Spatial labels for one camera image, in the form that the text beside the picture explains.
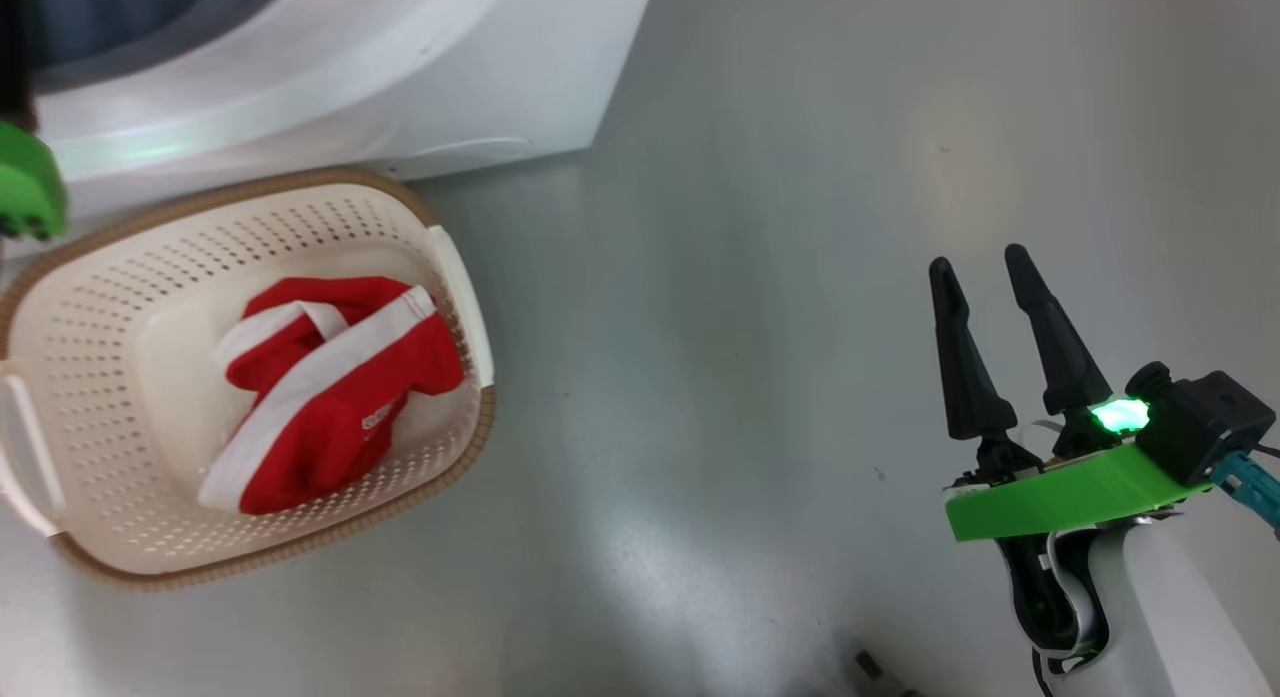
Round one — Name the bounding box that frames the grey rubber door gasket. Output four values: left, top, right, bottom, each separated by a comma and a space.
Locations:
25, 0, 293, 91

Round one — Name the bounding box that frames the cream perforated laundry basket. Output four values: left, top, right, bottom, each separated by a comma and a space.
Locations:
0, 167, 497, 591

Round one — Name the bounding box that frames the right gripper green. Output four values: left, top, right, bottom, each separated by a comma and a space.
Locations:
929, 244, 1217, 544

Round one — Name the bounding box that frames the white front-load washing machine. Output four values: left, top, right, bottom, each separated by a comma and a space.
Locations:
0, 0, 658, 218

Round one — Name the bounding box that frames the teal right camera connector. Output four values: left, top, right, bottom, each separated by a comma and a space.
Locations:
1215, 449, 1280, 534

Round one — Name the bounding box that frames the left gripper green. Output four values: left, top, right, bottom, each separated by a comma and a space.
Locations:
0, 122, 70, 242

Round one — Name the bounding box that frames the red garment with white bands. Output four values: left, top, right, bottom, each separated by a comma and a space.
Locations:
197, 275, 467, 517

